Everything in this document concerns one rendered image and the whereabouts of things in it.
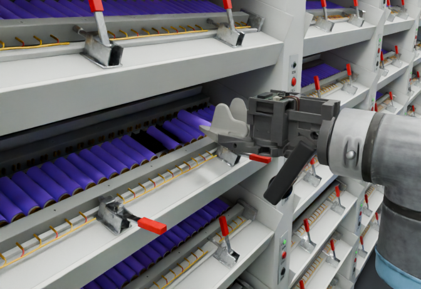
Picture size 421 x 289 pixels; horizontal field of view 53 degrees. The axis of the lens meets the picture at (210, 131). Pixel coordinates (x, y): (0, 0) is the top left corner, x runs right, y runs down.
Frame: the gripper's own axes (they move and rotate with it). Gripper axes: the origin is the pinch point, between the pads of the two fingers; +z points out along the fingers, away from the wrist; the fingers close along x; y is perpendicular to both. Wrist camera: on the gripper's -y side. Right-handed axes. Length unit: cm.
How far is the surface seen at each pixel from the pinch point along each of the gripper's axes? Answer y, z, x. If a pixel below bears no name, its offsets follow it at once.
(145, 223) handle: -4.4, -5.7, 22.1
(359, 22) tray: 14, -2, -74
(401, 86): -19, -2, -161
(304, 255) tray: -47, -1, -45
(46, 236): -5.0, 2.3, 29.5
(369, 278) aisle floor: -103, -5, -127
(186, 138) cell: -2.7, 5.8, -1.3
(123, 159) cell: -2.2, 6.6, 12.8
